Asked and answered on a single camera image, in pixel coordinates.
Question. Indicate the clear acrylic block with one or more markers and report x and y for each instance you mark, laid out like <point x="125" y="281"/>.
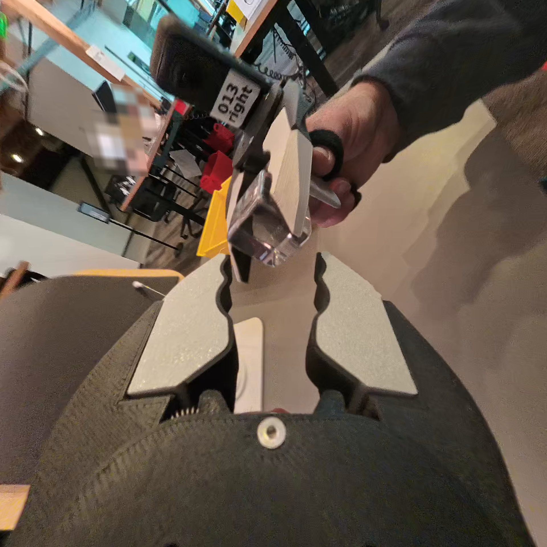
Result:
<point x="265" y="233"/>

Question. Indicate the dark smartphone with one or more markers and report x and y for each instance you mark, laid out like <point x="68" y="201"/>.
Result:
<point x="93" y="212"/>

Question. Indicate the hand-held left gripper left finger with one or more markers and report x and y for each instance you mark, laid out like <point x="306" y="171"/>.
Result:
<point x="183" y="342"/>

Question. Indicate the red plastic bin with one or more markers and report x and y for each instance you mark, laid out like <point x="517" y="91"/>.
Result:
<point x="216" y="171"/>
<point x="220" y="139"/>

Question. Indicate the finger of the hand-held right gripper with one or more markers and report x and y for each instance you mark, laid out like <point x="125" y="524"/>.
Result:
<point x="237" y="192"/>
<point x="290" y="171"/>

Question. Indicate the yellow plastic bin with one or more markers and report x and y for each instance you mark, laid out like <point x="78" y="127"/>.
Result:
<point x="213" y="230"/>

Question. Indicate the wooden block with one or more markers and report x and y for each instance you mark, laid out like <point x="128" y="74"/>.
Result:
<point x="12" y="506"/>

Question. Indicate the black-legged wooden table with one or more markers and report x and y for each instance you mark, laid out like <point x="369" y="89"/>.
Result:
<point x="299" y="47"/>

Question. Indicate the teal-topped wooden table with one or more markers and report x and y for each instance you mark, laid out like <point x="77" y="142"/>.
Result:
<point x="64" y="38"/>

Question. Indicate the white paper sheet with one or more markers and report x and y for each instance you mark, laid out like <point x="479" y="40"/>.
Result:
<point x="184" y="163"/>

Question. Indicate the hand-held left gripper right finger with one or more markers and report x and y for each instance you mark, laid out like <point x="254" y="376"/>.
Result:
<point x="363" y="342"/>

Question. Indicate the wood-edged dark board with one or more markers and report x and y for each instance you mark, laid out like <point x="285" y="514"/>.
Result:
<point x="64" y="342"/>

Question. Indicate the person's right forearm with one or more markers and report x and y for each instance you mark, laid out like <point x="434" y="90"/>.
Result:
<point x="448" y="55"/>

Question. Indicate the person's right hand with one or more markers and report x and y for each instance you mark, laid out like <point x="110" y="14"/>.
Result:
<point x="363" y="128"/>

